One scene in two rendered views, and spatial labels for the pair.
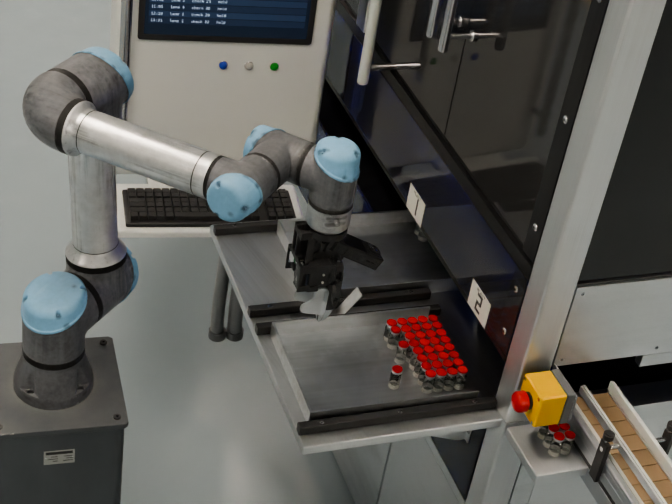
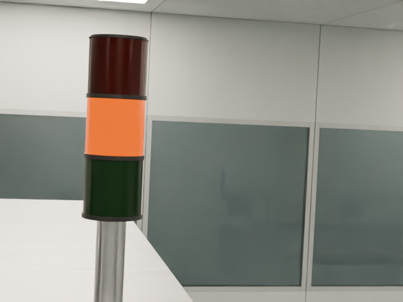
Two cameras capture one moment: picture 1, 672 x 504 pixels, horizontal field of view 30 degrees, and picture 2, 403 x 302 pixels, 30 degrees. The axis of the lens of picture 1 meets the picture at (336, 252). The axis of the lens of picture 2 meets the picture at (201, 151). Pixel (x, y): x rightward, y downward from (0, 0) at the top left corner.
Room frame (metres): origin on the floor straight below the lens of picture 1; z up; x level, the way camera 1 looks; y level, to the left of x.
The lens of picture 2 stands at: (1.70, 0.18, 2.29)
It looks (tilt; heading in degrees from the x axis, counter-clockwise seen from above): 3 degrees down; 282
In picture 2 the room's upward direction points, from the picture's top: 3 degrees clockwise
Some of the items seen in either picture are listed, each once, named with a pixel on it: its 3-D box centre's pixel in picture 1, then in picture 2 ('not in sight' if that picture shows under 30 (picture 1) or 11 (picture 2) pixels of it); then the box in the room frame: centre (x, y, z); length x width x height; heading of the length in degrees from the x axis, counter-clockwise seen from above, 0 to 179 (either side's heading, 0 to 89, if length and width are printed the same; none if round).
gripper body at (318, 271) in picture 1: (318, 253); not in sight; (1.74, 0.03, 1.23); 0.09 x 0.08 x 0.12; 114
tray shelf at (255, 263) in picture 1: (362, 316); not in sight; (2.05, -0.08, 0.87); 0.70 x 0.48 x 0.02; 24
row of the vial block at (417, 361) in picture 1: (414, 355); not in sight; (1.91, -0.19, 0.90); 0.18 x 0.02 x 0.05; 24
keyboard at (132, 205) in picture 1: (210, 205); not in sight; (2.43, 0.31, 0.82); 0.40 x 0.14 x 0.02; 107
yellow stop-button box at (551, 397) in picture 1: (545, 398); not in sight; (1.74, -0.42, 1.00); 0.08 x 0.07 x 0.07; 114
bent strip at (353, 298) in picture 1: (326, 305); not in sight; (2.01, 0.00, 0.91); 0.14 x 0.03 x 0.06; 114
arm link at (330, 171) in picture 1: (333, 173); not in sight; (1.74, 0.03, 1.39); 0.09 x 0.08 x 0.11; 69
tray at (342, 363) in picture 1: (372, 362); not in sight; (1.87, -0.11, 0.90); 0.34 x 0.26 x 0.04; 114
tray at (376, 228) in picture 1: (368, 254); not in sight; (2.23, -0.07, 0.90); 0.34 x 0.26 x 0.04; 114
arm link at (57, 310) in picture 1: (56, 315); not in sight; (1.79, 0.50, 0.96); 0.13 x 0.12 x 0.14; 159
